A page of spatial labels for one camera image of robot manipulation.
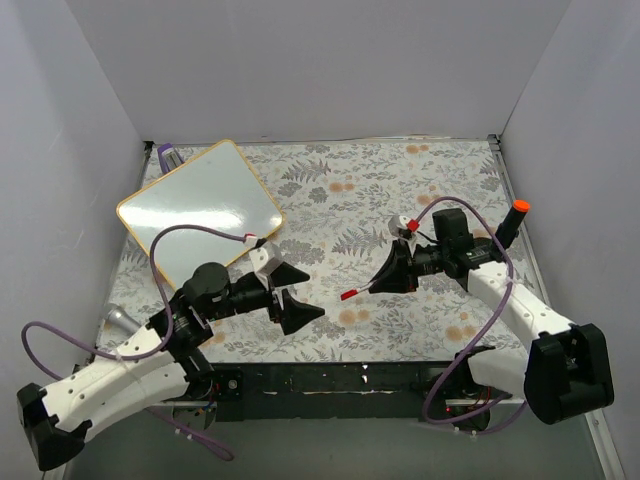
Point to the purple metronome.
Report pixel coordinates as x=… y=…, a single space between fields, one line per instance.
x=169 y=158

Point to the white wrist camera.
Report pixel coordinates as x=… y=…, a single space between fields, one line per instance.
x=404 y=229
x=265 y=259

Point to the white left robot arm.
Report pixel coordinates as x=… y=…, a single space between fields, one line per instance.
x=161 y=361

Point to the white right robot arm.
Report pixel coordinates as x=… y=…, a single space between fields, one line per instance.
x=566 y=372

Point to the yellow framed whiteboard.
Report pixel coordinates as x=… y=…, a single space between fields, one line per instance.
x=217 y=188

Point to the red whiteboard marker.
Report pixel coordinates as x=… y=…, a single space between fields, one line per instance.
x=355 y=291

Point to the black orange-tipped flashlight on stand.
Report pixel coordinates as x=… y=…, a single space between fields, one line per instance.
x=508 y=230

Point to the floral patterned tablecloth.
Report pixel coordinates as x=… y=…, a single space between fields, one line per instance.
x=337 y=199

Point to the silver microphone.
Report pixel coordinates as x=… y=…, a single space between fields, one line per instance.
x=115 y=315

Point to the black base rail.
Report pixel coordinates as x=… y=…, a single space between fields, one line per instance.
x=315 y=390

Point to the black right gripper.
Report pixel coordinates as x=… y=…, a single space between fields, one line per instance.
x=413 y=267

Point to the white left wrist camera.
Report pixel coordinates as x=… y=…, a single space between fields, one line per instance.
x=265 y=259

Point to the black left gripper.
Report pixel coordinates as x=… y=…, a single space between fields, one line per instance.
x=275 y=297

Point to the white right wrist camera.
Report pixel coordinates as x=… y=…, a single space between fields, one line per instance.
x=404 y=229

